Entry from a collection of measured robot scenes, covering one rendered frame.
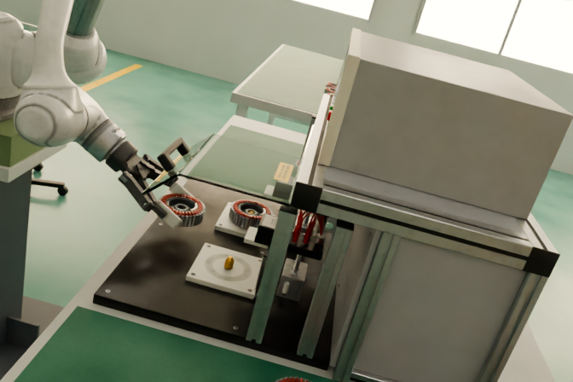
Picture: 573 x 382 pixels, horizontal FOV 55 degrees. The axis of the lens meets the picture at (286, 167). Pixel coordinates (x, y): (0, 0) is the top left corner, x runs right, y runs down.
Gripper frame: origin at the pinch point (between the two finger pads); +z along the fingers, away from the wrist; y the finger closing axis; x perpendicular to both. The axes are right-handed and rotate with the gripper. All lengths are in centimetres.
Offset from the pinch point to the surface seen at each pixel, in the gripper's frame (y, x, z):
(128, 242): -6.3, 12.2, -3.5
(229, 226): 8.2, -1.0, 12.7
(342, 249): -30, -33, 22
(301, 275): -12.0, -14.9, 27.8
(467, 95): -21, -65, 19
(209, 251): -6.1, -0.3, 11.3
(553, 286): 187, -22, 205
